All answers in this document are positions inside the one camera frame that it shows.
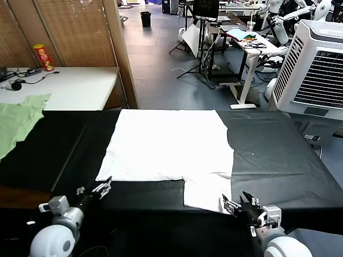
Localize clear plastic cup with straw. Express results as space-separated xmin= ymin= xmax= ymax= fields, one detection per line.
xmin=246 ymin=14 xmax=256 ymax=33

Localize white t-shirt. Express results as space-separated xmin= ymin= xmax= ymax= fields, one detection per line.
xmin=95 ymin=109 xmax=235 ymax=215

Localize white air cooler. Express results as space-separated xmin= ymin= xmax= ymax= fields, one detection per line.
xmin=272 ymin=19 xmax=343 ymax=121

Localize black trash bin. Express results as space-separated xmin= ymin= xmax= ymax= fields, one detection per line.
xmin=140 ymin=11 xmax=152 ymax=27

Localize black monitor on stand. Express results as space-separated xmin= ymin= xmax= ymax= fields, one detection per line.
xmin=192 ymin=0 xmax=220 ymax=20

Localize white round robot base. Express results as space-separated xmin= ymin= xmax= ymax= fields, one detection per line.
xmin=264 ymin=77 xmax=278 ymax=101

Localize black white handheld device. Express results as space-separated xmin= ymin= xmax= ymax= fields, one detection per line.
xmin=1 ymin=79 xmax=23 ymax=91

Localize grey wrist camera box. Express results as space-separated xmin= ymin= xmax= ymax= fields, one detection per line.
xmin=258 ymin=205 xmax=282 ymax=228
xmin=38 ymin=195 xmax=70 ymax=215

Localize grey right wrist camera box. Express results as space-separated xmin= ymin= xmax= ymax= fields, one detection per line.
xmin=258 ymin=205 xmax=282 ymax=228

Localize white standing desk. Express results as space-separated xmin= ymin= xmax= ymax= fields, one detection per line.
xmin=226 ymin=32 xmax=289 ymax=110

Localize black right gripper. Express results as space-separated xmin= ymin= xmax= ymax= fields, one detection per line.
xmin=221 ymin=191 xmax=265 ymax=227

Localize black table cover cloth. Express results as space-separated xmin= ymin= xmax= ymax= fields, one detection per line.
xmin=0 ymin=109 xmax=343 ymax=233

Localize white side table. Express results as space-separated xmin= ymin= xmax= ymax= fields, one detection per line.
xmin=0 ymin=66 xmax=121 ymax=111

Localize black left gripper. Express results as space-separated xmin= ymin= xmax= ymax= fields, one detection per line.
xmin=76 ymin=176 xmax=113 ymax=212

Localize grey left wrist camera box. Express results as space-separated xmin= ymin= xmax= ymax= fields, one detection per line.
xmin=38 ymin=195 xmax=70 ymax=215

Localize wooden folding screen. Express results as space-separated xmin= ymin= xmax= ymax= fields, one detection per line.
xmin=0 ymin=0 xmax=139 ymax=110

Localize black monitor tripod stand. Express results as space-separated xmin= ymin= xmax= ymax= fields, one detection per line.
xmin=176 ymin=16 xmax=215 ymax=89

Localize teal folded cloth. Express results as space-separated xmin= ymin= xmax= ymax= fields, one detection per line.
xmin=226 ymin=28 xmax=249 ymax=41

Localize black cable bundle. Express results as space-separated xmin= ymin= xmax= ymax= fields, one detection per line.
xmin=245 ymin=40 xmax=269 ymax=49

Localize white humanoid robot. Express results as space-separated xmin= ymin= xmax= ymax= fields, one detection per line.
xmin=257 ymin=0 xmax=298 ymax=46

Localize black light stand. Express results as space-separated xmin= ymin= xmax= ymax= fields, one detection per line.
xmin=168 ymin=5 xmax=200 ymax=58

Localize light green t-shirt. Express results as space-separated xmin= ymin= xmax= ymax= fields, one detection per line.
xmin=0 ymin=93 xmax=52 ymax=163

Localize red chips can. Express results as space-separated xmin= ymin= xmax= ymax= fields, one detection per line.
xmin=33 ymin=43 xmax=55 ymax=72

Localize white reflector board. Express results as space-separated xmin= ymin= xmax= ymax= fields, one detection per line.
xmin=181 ymin=24 xmax=200 ymax=58

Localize grey usb cable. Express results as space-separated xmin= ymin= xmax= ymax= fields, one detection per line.
xmin=16 ymin=70 xmax=59 ymax=85

